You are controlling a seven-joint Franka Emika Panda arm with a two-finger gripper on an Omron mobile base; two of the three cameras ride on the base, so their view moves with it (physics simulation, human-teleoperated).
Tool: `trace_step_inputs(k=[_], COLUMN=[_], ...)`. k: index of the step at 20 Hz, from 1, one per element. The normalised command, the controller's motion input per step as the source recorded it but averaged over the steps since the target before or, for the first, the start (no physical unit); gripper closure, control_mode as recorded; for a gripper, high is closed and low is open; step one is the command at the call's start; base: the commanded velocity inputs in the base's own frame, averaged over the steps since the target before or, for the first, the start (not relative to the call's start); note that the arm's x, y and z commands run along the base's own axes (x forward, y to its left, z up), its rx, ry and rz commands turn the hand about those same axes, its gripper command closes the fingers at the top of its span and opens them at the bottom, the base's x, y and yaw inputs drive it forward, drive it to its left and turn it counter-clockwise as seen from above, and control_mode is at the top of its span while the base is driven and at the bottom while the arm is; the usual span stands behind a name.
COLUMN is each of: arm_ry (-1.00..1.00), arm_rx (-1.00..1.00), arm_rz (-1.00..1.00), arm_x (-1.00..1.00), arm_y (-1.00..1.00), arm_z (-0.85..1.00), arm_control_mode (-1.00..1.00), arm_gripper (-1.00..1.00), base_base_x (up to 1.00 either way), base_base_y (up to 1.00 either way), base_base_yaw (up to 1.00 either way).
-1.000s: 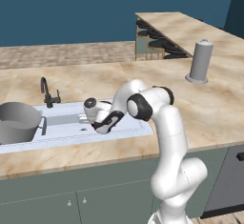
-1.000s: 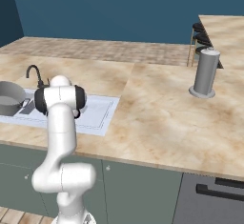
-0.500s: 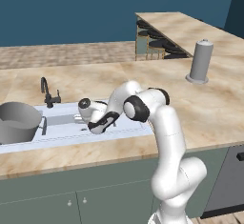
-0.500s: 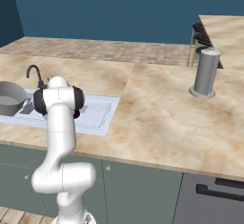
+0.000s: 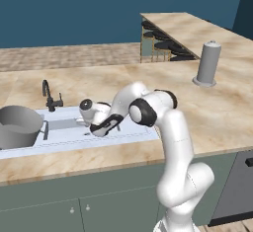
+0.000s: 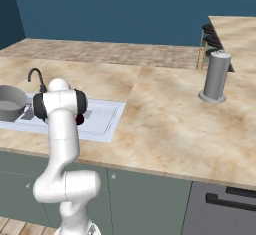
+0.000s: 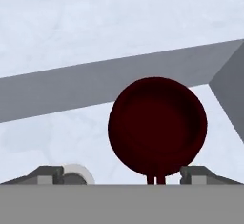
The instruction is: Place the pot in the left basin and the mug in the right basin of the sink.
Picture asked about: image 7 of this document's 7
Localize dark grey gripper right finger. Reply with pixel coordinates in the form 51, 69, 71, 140
179, 165, 244, 186

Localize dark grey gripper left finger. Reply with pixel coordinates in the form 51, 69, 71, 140
0, 165, 65, 186

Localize white mug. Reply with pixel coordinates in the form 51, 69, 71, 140
62, 163, 96, 186

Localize dark red pot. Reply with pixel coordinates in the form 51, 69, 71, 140
107, 76, 209, 186

